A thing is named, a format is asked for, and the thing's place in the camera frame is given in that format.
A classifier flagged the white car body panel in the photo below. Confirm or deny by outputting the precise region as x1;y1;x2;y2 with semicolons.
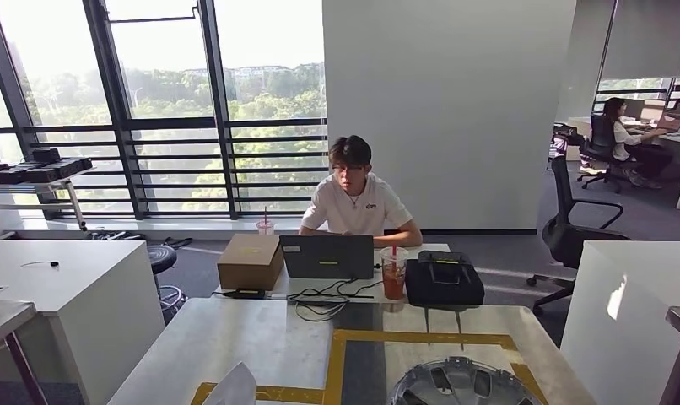
202;361;258;405

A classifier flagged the person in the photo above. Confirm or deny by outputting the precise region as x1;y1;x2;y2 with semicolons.
603;97;677;190
299;135;424;249

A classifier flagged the dark grey laptop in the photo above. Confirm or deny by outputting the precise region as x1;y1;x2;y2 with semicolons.
279;235;375;281

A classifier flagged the clear plastic cup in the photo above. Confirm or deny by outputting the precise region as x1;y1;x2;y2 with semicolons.
256;207;276;236

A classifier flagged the plastic cup orange drink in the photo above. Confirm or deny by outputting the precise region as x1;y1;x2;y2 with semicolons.
380;245;409;302

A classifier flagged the brown cardboard box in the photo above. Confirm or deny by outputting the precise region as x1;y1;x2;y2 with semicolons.
217;233;285;292

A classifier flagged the black power adapter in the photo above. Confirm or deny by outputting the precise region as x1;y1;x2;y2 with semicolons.
212;288;267;300

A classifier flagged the black handbag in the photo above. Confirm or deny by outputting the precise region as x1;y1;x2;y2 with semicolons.
405;250;485;307

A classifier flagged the black window railing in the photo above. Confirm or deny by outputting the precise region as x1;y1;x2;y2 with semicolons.
0;117;330;219

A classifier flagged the small black round stool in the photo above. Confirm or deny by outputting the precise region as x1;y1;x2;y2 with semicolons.
147;245;188;317

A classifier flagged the silver wheel hubcap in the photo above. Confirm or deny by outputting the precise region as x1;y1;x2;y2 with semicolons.
387;356;544;405

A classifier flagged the long black charger bank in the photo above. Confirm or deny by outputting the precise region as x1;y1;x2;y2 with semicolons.
0;157;94;186

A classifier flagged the small open laptop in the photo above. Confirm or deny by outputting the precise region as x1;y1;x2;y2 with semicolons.
656;111;680;134

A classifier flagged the grey roller blind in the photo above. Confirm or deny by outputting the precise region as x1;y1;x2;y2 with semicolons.
599;0;680;81

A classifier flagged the black floor cable bundle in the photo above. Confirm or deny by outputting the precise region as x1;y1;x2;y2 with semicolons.
85;229;195;250

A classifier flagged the white frame rack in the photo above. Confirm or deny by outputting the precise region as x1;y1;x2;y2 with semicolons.
0;166;97;232

